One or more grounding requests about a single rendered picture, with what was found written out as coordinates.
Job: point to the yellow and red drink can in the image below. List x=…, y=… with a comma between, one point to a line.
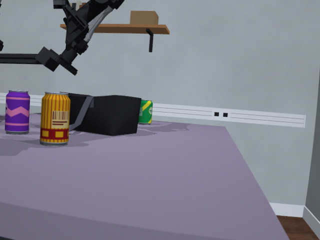
x=55, y=119

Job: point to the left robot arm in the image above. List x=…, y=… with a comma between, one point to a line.
x=102, y=8

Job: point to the green and yellow drink can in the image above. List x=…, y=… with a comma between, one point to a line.
x=145, y=112

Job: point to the purple drink can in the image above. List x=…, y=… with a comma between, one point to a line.
x=17, y=112

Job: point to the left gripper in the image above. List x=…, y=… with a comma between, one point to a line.
x=76, y=22

